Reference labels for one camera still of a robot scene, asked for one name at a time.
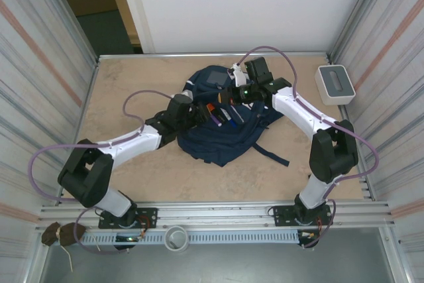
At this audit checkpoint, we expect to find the orange black highlighter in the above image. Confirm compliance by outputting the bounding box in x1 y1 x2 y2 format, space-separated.
205 103 233 123

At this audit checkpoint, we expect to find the blue white pen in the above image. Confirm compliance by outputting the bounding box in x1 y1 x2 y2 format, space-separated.
229 106 246 129

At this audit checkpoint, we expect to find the navy blue student backpack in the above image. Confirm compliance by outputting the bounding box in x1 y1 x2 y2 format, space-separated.
177 64 290 168

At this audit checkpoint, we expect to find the aluminium table edge bar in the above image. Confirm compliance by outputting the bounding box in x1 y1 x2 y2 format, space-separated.
97 51 332 62

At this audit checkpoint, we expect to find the white grey box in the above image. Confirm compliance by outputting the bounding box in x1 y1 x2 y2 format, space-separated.
313 64 356 106

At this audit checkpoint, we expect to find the white round cup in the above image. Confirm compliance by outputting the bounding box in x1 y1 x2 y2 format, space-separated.
164 225 189 251

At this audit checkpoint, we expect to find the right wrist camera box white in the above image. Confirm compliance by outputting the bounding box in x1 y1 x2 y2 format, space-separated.
228 62 248 87

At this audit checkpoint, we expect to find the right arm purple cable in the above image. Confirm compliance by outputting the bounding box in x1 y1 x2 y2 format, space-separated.
231 45 380 251

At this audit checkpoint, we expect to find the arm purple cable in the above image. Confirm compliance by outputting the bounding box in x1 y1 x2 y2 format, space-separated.
28 89 177 256
231 45 380 251

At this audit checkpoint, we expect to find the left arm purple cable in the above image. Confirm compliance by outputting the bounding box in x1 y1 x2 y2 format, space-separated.
28 89 177 256

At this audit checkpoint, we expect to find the cream door frame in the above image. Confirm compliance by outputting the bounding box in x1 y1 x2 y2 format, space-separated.
101 0 156 54

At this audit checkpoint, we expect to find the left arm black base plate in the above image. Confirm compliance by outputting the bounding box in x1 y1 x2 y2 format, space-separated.
98 207 158 230

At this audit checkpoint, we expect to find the slotted grey cable duct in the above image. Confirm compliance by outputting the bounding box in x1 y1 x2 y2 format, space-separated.
79 229 301 245

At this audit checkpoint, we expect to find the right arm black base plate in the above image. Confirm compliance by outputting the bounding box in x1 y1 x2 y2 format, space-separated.
274 203 333 227

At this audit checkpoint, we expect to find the brown cloth bundle with string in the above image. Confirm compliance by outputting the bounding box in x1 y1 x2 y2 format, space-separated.
41 221 87 272

